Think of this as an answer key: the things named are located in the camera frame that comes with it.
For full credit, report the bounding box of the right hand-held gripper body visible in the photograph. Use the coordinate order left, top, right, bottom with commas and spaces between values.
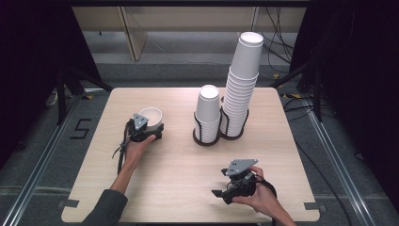
220, 158, 259, 205

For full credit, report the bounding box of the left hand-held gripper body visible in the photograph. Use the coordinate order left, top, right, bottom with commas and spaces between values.
126, 112, 155, 144

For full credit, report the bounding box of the white paper cup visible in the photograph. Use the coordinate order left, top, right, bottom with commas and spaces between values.
137, 106, 165, 133

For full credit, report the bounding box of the black wire cup holder rack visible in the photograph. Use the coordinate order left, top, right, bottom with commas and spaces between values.
191, 105, 250, 147

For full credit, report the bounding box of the short stack of paper cups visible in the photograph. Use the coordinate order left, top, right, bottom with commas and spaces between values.
193, 84, 222, 144

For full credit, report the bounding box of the tall stack of paper cups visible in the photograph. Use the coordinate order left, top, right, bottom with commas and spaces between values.
219, 31, 264, 138

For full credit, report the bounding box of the person's left hand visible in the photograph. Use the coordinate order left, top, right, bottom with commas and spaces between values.
124, 134, 157, 168

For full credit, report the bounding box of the person's right hand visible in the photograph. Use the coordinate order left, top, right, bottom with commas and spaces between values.
231, 166, 279, 218

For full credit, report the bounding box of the black metal stand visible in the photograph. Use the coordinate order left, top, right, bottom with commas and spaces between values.
56, 64, 115, 126
268, 58, 325, 123

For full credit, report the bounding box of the black curtain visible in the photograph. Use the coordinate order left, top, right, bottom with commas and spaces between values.
287, 0, 399, 205
0, 0, 103, 164

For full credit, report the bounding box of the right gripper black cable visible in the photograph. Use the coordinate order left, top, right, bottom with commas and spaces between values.
250, 173, 279, 226

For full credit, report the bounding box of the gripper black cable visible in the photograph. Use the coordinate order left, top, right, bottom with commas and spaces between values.
250, 173, 279, 226
112, 121, 131, 175

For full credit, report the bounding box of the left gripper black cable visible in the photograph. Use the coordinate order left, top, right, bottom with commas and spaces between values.
112, 121, 131, 175

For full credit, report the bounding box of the black floor cable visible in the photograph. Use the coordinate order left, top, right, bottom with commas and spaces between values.
282, 96, 355, 226

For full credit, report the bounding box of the metal floor rail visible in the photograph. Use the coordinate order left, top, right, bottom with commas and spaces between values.
0, 89, 87, 226
301, 96, 379, 226

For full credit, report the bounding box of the beige wooden partition frame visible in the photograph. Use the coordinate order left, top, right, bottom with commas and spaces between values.
71, 6, 307, 62

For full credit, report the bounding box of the bundle of black cables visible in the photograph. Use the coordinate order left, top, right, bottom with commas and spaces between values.
263, 6, 296, 73

